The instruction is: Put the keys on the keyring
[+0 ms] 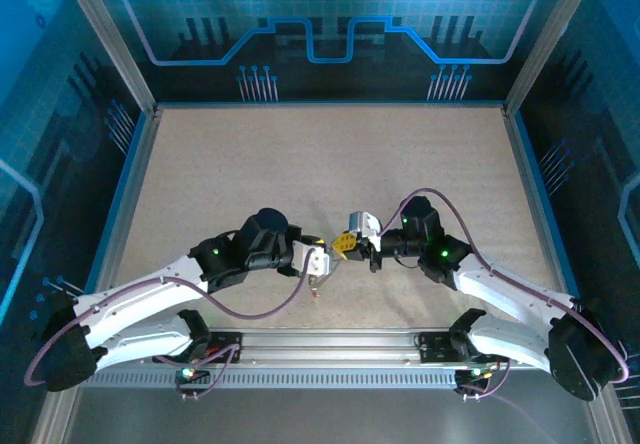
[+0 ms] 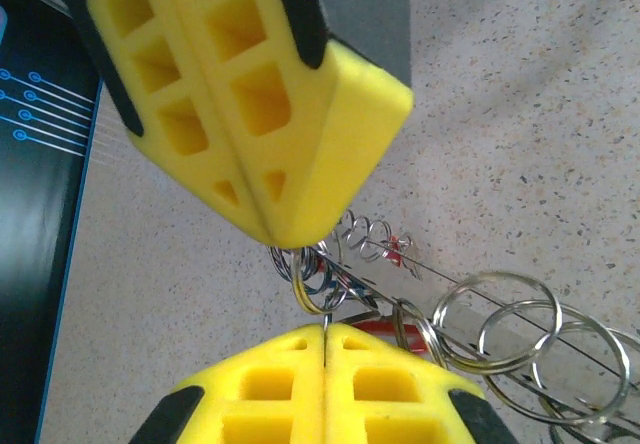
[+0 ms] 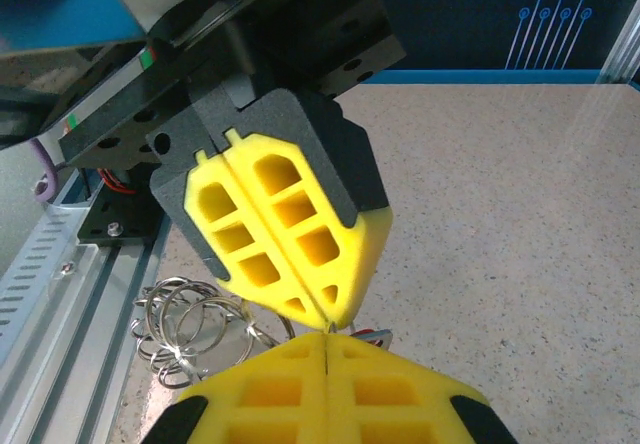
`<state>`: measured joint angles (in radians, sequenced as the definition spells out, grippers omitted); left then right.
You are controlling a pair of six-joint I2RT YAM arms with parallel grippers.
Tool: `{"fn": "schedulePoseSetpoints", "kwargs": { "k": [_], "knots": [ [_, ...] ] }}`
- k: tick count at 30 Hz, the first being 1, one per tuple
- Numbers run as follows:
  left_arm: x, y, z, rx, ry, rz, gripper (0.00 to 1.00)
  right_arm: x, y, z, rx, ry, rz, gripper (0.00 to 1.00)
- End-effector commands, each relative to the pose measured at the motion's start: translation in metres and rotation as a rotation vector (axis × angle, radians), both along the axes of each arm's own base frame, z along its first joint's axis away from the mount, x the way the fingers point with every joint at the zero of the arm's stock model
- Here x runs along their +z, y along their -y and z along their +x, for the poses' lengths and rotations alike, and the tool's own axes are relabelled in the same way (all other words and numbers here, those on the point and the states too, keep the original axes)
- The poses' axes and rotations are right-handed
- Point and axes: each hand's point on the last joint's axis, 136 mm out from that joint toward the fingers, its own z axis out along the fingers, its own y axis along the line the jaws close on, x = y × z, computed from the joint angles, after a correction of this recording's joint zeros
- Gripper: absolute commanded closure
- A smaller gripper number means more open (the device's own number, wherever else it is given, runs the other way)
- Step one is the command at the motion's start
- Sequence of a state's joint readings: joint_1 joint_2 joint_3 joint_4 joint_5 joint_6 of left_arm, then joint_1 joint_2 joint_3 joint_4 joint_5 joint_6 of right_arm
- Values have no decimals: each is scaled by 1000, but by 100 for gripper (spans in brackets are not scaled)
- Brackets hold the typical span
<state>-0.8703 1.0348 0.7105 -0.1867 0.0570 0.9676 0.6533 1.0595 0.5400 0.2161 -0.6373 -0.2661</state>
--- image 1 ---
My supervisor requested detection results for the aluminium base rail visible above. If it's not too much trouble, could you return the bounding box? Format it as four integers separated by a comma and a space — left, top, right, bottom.
64, 327, 601, 368

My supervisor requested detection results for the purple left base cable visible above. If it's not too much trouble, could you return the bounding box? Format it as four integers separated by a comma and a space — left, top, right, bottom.
173, 342, 242, 401

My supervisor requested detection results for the grey steel panel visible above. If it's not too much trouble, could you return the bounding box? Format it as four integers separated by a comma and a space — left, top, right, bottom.
29, 388, 636, 444

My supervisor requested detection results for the grey slotted cable duct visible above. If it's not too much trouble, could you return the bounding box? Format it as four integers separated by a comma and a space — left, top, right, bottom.
79, 367, 461, 390

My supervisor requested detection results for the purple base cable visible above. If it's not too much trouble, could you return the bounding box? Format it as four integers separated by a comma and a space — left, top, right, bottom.
459, 358, 514, 403
173, 342, 242, 401

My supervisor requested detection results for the aluminium corner post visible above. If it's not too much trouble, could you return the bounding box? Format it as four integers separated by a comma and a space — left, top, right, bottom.
55, 0, 160, 118
503, 0, 604, 118

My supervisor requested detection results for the aluminium side rail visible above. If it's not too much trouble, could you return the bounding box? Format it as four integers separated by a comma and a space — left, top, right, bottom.
82, 106, 164, 330
501, 106, 591, 328

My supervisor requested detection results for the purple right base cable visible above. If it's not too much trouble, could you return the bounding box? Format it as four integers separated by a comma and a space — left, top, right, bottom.
459, 358, 514, 403

